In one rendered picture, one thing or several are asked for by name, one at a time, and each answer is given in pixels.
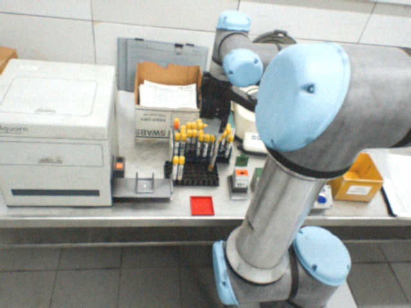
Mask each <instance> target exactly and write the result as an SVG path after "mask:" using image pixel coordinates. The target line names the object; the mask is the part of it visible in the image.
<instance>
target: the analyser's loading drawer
mask: <svg viewBox="0 0 411 308"><path fill-rule="evenodd" d="M144 185H145V186H146V187H144ZM111 186H112V197H137V196H153V197H170V200H172V199H173V174H171V175H170V178H154V172H153V177H146V176H138V172H136V178H112V180H111Z"/></svg>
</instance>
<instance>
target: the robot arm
mask: <svg viewBox="0 0 411 308"><path fill-rule="evenodd" d="M250 24H251V19H250V18H249V16H248V15H247V14H245V13H243V12H239V11H236V10H227V11H224V12H222V13H221V14H220V16H218V22H217V25H216V32H215V36H214V44H213V52H212V56H211V63H210V68H209V71H202V79H201V84H200V87H199V90H198V97H197V103H199V104H200V109H199V112H198V113H199V118H201V122H202V124H206V125H208V126H206V127H203V129H202V131H203V132H204V133H207V134H210V135H214V137H215V138H214V140H215V141H217V140H218V139H219V138H220V137H221V136H222V134H224V133H225V130H226V128H227V124H228V120H229V116H230V113H231V101H233V102H235V103H237V104H239V105H241V107H243V108H244V109H246V110H248V111H249V112H253V111H254V110H255V123H256V130H257V132H258V134H259V137H260V139H261V140H262V141H263V144H264V146H265V149H266V151H267V153H268V155H267V158H266V160H265V164H264V166H263V169H262V172H261V174H260V177H259V181H258V184H256V187H255V189H254V193H253V195H252V199H251V201H250V204H249V207H248V209H247V212H246V215H245V219H244V220H243V224H242V226H240V227H238V228H236V229H235V230H233V231H232V233H231V235H230V236H229V238H228V240H227V241H220V242H216V243H215V244H214V245H213V265H214V276H215V280H216V288H217V292H218V296H219V297H220V300H221V301H222V303H223V304H225V305H241V304H252V303H260V306H261V308H327V302H328V300H329V299H330V298H331V296H332V295H334V294H335V291H336V290H337V289H338V287H339V286H340V285H342V284H343V283H344V281H345V279H346V275H348V273H349V271H350V269H351V258H350V256H349V254H348V252H347V249H346V247H345V246H344V244H343V243H342V242H341V241H340V240H339V239H337V237H336V236H335V235H333V234H331V232H329V231H327V230H324V229H323V228H319V227H304V228H302V229H300V228H301V226H302V224H303V222H304V220H305V219H306V217H307V215H308V214H309V212H310V209H311V208H312V206H313V204H314V203H315V201H317V198H318V197H319V195H320V193H321V191H322V190H323V188H324V186H325V184H326V182H327V181H328V180H334V179H337V178H340V177H341V176H342V175H344V174H346V173H347V172H348V171H349V169H350V168H351V166H352V165H353V163H354V161H355V160H356V159H357V157H358V156H359V154H360V152H361V151H363V150H365V149H394V148H409V147H411V47H382V46H356V45H343V44H335V43H332V42H317V43H314V44H293V45H292V44H265V43H252V42H251V41H250V39H249V38H248V34H249V31H250ZM259 80H261V82H260V85H259V89H258V94H257V99H258V103H257V100H255V98H254V97H253V96H251V95H249V94H247V93H246V92H244V91H243V90H242V89H240V88H239V87H241V88H246V87H249V86H251V85H254V84H257V82H258V81H259ZM199 95H200V99H199ZM299 229H300V230H299Z"/></svg>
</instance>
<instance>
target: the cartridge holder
mask: <svg viewBox="0 0 411 308"><path fill-rule="evenodd" d="M227 179H228V184H229V192H230V195H231V200H247V199H248V198H249V196H248V192H247V191H248V185H247V187H234V185H233V181H232V175H228V176H227Z"/></svg>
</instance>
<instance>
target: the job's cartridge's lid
mask: <svg viewBox="0 0 411 308"><path fill-rule="evenodd" d="M248 161H249V157H247V156H246V154H240V156H236V161H235V165H234V167H247V164H248Z"/></svg>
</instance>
